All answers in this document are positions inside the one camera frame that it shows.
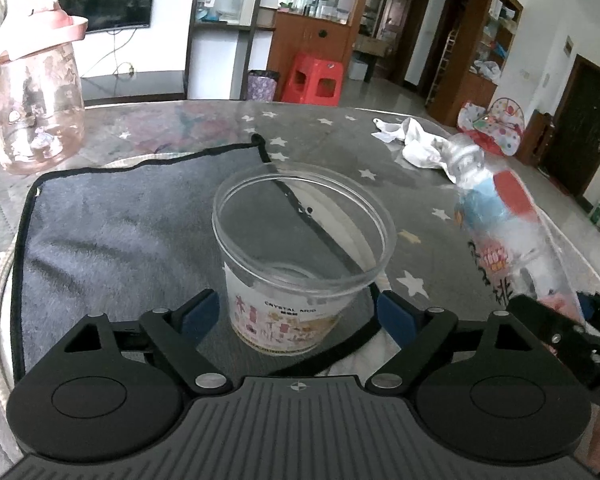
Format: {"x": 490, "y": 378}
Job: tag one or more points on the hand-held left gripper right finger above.
{"x": 394, "y": 317}

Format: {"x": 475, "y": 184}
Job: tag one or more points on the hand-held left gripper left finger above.
{"x": 201, "y": 312}

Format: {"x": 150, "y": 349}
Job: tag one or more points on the clear plastic cup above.
{"x": 280, "y": 310}

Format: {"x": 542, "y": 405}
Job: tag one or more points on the clear plastic bottle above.
{"x": 505, "y": 220}

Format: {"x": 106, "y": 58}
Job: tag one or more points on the pink transparent water bottle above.
{"x": 35, "y": 110}

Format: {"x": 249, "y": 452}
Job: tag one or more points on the grey cloth with black edge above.
{"x": 120, "y": 240}

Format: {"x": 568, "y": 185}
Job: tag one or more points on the white crumpled cloth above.
{"x": 422, "y": 142}

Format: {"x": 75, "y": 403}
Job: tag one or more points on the dark wooden door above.
{"x": 580, "y": 130}

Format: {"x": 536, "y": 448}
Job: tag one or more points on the colourful baby seat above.
{"x": 500, "y": 125}

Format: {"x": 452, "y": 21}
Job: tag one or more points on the purple patterned bin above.
{"x": 262, "y": 86}

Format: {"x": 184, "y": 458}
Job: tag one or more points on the red plastic stool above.
{"x": 312, "y": 77}

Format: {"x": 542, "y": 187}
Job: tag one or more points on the white folding rack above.
{"x": 441, "y": 67}

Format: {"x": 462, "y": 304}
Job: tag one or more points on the white plastic bag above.
{"x": 487, "y": 69}

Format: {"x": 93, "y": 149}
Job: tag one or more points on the wooden shelf unit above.
{"x": 472, "y": 60}

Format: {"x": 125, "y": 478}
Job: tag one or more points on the cardboard box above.
{"x": 371, "y": 47}

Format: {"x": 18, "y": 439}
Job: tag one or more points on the wooden glass display cabinet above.
{"x": 310, "y": 40}

